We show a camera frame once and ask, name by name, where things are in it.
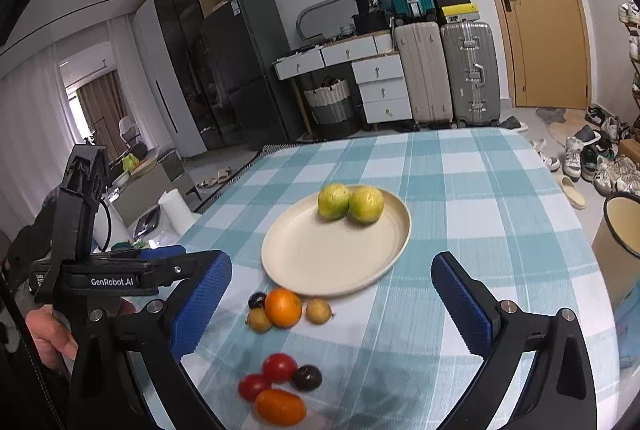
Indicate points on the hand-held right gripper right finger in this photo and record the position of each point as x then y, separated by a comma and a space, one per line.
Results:
462, 305

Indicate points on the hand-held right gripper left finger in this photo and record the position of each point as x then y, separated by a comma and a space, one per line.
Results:
200, 305

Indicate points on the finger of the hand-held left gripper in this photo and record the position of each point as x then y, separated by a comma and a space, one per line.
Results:
160, 253

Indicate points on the brown kiwi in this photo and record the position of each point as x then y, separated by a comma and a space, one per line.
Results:
259, 320
318, 311

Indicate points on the orange tangerine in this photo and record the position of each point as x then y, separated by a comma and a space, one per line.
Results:
283, 307

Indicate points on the orange red tomato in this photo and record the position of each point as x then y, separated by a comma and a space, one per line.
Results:
280, 407

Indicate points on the cream round plate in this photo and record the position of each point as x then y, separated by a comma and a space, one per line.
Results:
325, 255

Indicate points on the person's left hand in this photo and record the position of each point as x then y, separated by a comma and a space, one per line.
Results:
50, 335

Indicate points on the white paper towel roll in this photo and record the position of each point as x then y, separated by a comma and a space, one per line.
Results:
175, 207

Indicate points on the dark purple plum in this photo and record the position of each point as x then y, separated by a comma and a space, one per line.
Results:
306, 377
257, 300

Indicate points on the pair of tan sandals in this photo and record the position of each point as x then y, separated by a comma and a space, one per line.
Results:
215, 178

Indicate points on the blue checked tablecloth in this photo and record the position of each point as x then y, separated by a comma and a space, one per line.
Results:
450, 210

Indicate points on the white sheer curtain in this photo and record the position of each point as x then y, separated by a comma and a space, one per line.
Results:
30, 135

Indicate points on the white office chair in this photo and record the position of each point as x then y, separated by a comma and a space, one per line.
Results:
129, 130

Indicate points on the brown curtain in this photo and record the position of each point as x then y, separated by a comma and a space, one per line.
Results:
102, 105

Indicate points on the green yellow citrus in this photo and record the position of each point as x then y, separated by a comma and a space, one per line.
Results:
366, 205
334, 201

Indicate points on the cream slipper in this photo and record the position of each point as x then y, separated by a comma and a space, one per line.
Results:
572, 192

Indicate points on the cream enamel bin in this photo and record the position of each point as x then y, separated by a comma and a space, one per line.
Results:
615, 260

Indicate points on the dark glass wardrobe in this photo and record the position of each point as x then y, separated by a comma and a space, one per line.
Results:
170, 60

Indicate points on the pair of dark slippers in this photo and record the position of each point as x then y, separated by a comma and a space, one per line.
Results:
511, 123

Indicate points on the pile of sneakers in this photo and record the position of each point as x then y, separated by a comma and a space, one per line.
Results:
595, 155

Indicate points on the dark grey fridge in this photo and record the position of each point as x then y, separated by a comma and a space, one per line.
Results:
245, 70

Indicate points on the grey white laundry basket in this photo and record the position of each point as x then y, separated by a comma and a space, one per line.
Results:
331, 108

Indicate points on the silver suitcase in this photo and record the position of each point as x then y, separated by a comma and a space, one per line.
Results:
470, 75

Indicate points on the beige suitcase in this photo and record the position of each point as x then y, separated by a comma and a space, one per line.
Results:
422, 75

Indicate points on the white drawer desk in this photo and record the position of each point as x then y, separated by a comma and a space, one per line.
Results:
382, 85

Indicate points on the wooden door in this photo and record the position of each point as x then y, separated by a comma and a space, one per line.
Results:
540, 35

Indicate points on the yellow black shoe box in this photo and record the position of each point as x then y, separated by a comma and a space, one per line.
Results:
460, 14

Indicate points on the oval grey framed mirror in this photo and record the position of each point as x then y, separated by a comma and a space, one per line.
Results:
325, 13

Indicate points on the metal shoe rack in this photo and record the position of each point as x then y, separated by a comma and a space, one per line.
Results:
634, 60

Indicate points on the black bag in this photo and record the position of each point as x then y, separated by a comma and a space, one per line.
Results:
371, 13

